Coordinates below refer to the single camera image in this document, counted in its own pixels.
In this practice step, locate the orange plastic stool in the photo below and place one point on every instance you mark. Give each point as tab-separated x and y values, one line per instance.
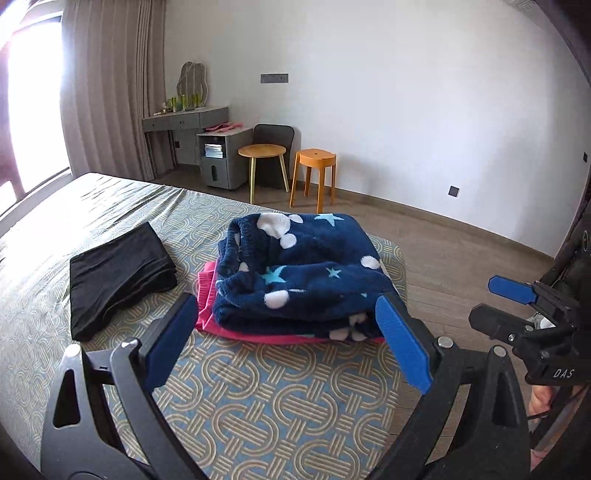
316	158

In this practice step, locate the irregular frameless mirror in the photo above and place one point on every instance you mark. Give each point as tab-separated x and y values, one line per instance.
194	81

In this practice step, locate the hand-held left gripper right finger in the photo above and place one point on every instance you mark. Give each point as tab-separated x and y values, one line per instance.
404	346

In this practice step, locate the round wooden side table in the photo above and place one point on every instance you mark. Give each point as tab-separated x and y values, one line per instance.
262	151

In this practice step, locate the folded black cloth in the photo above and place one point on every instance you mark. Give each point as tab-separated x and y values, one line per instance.
120	272

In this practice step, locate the grey wall switch panel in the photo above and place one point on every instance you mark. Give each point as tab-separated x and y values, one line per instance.
274	78

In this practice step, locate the stack of magazines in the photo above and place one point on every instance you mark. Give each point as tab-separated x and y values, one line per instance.
213	151

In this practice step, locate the folded pink cloth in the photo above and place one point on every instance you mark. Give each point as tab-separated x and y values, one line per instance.
207	304

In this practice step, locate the grey-brown curtain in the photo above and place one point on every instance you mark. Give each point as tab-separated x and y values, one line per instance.
111	92

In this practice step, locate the bed with patterned bedspread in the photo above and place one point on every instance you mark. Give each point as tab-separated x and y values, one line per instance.
277	406

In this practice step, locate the dark chair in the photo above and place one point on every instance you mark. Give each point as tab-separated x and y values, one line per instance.
272	135

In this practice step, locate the pink item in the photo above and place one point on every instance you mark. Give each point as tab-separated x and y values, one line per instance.
224	126

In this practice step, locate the grey desk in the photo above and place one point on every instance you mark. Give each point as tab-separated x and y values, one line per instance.
184	121

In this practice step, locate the person's right hand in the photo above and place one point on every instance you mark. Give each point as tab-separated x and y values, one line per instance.
540	399

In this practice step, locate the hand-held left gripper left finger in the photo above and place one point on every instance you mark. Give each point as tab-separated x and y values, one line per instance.
178	341

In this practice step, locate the blue star-print fleece pants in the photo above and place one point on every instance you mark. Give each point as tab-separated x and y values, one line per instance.
314	249

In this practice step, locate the grey rolling cabinet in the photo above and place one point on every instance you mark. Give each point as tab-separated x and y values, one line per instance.
233	159

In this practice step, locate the green bottle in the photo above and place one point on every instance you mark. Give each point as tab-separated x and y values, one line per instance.
173	105
197	100
183	102

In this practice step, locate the bright window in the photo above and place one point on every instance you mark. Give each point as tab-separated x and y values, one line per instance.
32	115

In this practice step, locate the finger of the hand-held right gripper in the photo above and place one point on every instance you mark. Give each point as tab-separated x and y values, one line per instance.
498	325
510	288

